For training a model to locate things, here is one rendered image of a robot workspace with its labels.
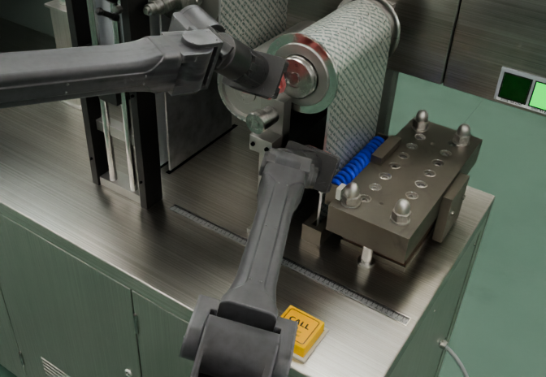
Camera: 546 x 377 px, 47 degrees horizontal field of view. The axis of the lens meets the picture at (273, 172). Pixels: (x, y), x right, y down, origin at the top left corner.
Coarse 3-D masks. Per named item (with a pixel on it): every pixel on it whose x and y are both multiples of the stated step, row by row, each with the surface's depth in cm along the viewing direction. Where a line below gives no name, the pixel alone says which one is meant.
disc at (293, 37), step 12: (288, 36) 107; (300, 36) 106; (276, 48) 110; (312, 48) 106; (324, 48) 105; (324, 60) 106; (336, 72) 106; (336, 84) 107; (324, 96) 109; (300, 108) 113; (312, 108) 112; (324, 108) 110
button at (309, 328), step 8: (288, 312) 109; (296, 312) 109; (304, 312) 109; (296, 320) 107; (304, 320) 107; (312, 320) 107; (320, 320) 108; (304, 328) 106; (312, 328) 106; (320, 328) 106; (296, 336) 104; (304, 336) 104; (312, 336) 105; (296, 344) 103; (304, 344) 103; (312, 344) 105; (296, 352) 104; (304, 352) 103
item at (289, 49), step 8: (280, 48) 109; (288, 48) 108; (296, 48) 107; (304, 48) 106; (280, 56) 110; (304, 56) 107; (312, 56) 106; (320, 64) 106; (320, 72) 107; (320, 80) 108; (328, 80) 107; (320, 88) 108; (312, 96) 110; (320, 96) 109; (304, 104) 112; (312, 104) 111
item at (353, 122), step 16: (368, 80) 121; (352, 96) 117; (368, 96) 124; (336, 112) 113; (352, 112) 120; (368, 112) 128; (336, 128) 116; (352, 128) 123; (368, 128) 131; (336, 144) 119; (352, 144) 126; (320, 192) 121
